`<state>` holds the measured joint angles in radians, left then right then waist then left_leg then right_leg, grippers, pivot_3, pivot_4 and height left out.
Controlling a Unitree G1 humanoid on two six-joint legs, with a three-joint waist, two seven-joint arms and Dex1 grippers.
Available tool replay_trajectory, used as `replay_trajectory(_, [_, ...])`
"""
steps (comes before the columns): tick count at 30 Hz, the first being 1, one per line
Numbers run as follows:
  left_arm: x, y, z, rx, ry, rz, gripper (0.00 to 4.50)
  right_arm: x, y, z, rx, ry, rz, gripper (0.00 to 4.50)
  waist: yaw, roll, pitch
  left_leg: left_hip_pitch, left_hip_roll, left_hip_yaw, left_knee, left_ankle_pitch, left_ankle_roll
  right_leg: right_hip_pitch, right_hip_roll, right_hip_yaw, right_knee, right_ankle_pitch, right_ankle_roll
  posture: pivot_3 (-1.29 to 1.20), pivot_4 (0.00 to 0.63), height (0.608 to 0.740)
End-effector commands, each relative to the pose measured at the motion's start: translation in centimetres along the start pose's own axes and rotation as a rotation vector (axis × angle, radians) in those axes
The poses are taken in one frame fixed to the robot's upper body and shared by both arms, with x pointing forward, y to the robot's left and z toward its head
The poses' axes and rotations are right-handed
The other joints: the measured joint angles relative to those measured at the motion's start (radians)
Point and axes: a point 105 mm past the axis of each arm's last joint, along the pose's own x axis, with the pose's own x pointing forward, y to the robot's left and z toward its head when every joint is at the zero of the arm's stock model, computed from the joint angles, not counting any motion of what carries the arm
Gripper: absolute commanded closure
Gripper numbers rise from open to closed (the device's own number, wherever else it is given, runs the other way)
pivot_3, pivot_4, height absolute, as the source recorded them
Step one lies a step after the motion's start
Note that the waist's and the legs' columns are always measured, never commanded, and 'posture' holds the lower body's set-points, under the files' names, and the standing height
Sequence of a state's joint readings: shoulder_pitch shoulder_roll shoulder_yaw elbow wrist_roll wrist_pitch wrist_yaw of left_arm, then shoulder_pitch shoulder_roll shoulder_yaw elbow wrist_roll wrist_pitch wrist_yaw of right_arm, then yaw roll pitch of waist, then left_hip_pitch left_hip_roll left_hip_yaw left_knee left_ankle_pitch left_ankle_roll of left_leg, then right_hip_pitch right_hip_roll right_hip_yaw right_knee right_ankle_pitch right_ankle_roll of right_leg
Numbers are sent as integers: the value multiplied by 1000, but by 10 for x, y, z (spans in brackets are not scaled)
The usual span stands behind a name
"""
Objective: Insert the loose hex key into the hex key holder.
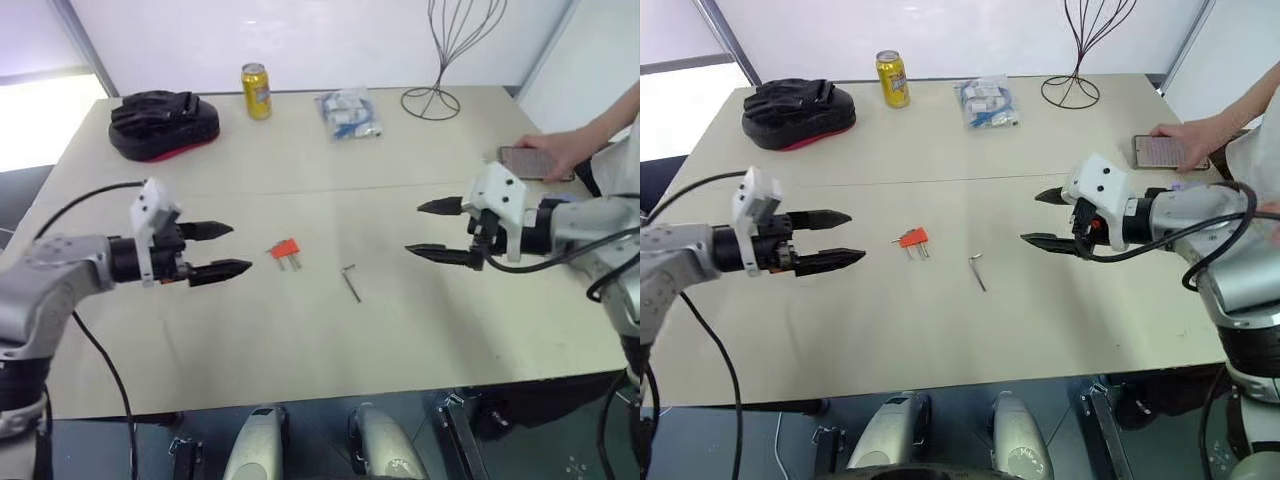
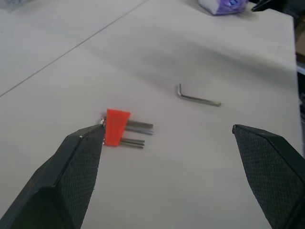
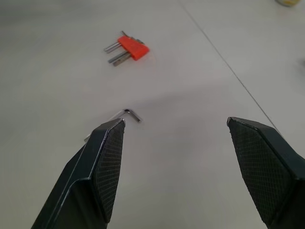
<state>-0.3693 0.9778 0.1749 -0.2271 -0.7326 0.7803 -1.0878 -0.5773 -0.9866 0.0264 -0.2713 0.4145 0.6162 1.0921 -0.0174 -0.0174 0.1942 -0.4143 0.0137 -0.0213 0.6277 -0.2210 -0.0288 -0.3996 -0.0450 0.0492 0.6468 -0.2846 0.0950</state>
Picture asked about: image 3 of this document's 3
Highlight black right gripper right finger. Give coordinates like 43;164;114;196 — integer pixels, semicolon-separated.
226;116;305;229

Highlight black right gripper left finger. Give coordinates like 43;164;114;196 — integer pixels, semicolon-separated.
30;117;126;229

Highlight silver hex key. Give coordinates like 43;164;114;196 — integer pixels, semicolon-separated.
83;108;142;142

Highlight orange hex key holder set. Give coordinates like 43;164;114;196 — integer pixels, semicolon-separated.
118;36;150;61

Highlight white round container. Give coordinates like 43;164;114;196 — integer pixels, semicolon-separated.
274;0;305;5

